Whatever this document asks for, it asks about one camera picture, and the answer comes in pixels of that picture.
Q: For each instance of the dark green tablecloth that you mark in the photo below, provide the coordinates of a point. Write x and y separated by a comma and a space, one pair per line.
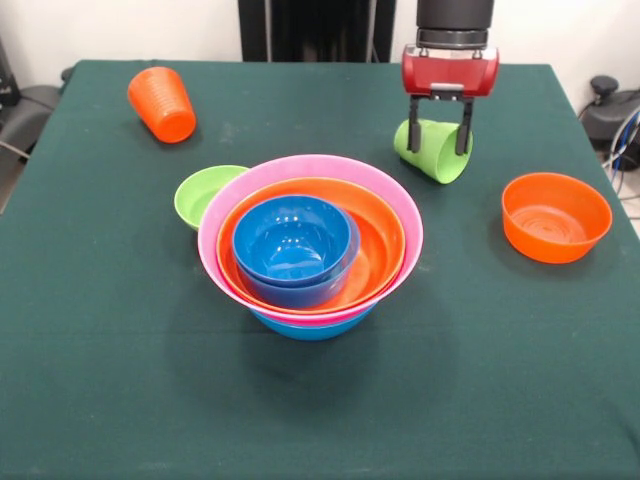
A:
125, 350

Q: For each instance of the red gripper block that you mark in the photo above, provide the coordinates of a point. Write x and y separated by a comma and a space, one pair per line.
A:
450, 70

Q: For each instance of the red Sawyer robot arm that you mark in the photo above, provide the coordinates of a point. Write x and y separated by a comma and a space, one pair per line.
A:
455, 20

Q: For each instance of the small green bowl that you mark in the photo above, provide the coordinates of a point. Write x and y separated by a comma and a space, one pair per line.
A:
192, 200

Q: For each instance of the large pink bowl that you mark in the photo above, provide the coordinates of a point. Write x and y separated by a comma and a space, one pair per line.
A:
320, 165

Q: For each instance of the small dark blue bowl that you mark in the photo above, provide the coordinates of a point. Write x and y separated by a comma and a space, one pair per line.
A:
290, 245

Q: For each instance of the small orange bowl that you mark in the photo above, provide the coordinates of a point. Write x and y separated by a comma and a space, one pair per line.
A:
550, 245

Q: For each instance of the grey wheeled base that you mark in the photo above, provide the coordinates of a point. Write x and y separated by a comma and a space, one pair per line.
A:
30, 110
610, 115

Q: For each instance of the small light blue bowl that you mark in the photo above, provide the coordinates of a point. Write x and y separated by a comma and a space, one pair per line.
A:
300, 296

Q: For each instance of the large orange bowl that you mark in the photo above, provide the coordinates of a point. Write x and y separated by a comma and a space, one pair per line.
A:
380, 235

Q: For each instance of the large blue bowl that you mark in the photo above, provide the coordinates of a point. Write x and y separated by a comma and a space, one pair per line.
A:
310, 332

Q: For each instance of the black equipment box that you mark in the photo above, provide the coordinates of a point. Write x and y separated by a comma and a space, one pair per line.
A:
7, 80

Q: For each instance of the green cup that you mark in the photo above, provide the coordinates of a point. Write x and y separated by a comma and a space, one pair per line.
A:
435, 150

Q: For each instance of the orange cup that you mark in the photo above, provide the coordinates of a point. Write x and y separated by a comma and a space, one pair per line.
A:
165, 105

